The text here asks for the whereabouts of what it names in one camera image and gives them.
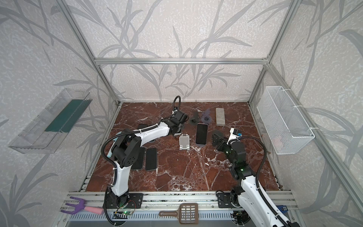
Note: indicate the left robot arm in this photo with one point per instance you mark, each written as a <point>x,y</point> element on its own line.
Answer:
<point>122,150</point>

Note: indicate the grey angled phone stand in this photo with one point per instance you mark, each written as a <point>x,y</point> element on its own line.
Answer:
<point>194,120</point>

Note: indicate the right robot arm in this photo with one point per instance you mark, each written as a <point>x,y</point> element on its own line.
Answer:
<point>249,195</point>

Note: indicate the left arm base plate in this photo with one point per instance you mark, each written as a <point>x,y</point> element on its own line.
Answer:
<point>128,201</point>

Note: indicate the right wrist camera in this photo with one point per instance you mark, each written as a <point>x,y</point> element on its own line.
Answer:
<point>234,134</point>

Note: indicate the brown plastic spatula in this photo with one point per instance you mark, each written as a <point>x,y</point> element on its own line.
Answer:
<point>187,213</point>

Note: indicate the grey rectangular block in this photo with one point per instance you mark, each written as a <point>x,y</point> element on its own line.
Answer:
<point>220,117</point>

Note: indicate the clear plastic wall shelf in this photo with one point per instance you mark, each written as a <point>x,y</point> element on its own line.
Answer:
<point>49,129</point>

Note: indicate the dark grey round phone stand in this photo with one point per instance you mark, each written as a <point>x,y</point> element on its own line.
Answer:
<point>206,118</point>

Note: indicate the blue black device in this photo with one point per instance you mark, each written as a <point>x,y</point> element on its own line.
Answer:
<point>283,208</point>

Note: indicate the light blue toy shovel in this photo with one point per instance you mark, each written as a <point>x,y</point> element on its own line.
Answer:
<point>109,155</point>

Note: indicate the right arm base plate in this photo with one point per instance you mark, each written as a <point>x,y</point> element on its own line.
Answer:
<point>224,199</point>

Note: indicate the white phone stand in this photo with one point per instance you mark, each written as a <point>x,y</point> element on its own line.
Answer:
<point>184,142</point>

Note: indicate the white wire mesh basket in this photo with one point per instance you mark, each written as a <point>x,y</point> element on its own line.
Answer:
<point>287,129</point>

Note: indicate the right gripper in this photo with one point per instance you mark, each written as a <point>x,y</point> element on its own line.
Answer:
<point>220,140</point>

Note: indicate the purple edged phone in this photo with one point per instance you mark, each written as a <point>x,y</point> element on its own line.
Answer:
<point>201,135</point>

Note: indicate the purple pink toy rake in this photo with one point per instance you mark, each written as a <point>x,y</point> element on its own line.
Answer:
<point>82,207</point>

